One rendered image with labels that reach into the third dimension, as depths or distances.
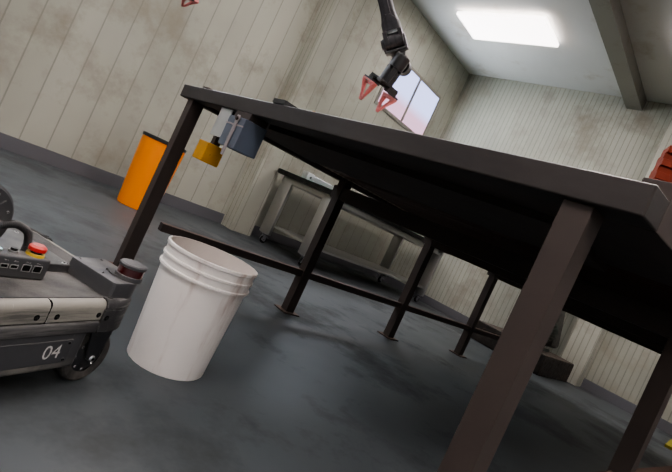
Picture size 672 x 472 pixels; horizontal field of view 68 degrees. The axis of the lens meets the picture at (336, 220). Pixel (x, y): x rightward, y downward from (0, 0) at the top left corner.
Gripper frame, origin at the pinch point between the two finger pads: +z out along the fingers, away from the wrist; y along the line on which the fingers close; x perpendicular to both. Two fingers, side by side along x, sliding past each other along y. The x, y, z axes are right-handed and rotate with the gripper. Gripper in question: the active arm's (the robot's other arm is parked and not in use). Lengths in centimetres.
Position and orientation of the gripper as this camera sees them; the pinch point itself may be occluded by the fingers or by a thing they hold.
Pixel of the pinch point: (369, 103)
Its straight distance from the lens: 180.9
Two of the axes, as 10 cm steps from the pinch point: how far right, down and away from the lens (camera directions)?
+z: -5.8, 7.8, 2.2
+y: -6.5, -2.8, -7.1
